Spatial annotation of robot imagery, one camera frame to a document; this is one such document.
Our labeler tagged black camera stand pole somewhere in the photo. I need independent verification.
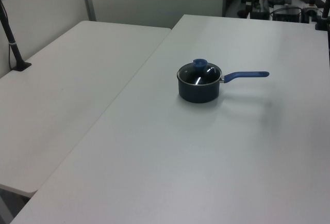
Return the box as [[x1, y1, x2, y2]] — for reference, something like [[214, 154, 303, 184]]
[[0, 0, 32, 72]]

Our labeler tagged glass lid with blue knob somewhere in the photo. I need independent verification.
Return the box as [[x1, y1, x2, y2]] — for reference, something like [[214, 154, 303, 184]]
[[177, 58, 222, 86]]

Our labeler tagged grey device with red knob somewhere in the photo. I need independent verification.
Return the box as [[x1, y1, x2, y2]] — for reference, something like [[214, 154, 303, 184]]
[[302, 0, 320, 24]]

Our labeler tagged white side table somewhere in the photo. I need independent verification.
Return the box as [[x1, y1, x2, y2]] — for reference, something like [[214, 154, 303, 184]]
[[0, 20, 172, 194]]

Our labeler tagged black clamp pole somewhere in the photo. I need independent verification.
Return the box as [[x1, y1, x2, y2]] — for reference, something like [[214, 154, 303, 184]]
[[315, 0, 330, 31]]

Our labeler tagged black box device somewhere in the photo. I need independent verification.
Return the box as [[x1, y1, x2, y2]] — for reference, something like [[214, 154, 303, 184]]
[[273, 7, 303, 23]]

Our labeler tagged dark saucepan with blue handle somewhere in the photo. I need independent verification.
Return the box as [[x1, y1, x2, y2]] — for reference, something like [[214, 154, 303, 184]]
[[176, 70, 270, 104]]

